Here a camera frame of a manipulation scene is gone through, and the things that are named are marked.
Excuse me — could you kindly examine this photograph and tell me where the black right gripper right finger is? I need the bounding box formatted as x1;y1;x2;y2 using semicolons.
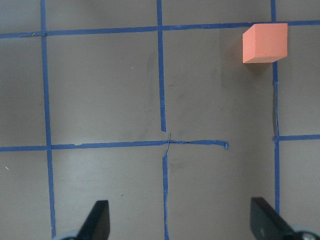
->
250;197;300;240

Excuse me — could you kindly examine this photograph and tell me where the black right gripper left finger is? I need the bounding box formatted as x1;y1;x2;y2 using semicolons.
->
75;200;111;240

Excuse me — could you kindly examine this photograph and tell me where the orange foam cube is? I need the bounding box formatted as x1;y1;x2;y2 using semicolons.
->
242;23;288;64

